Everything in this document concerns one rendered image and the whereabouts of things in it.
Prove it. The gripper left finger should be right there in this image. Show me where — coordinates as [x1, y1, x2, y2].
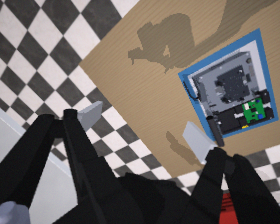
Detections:
[0, 101, 144, 224]

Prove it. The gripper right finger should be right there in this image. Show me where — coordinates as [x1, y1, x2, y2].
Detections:
[179, 121, 280, 224]

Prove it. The green circuit board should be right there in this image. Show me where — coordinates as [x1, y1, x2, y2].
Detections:
[242, 97, 266, 123]

